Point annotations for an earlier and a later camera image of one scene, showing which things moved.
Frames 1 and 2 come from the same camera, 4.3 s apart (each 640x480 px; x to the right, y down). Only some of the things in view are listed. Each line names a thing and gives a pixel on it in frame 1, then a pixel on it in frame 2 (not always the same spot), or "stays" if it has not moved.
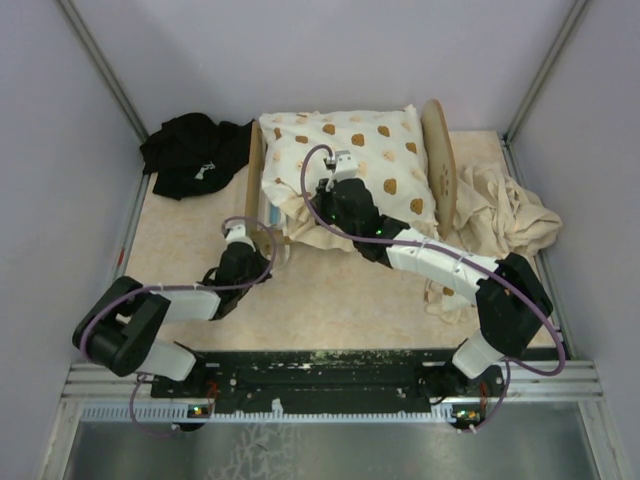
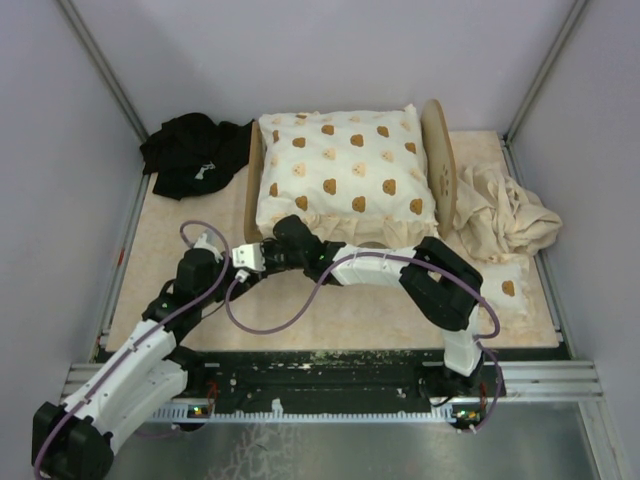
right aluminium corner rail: x=538 y=83 stays
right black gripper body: x=327 y=211 to x=276 y=258
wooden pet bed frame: x=440 y=164 stays
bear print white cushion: x=293 y=151 stays
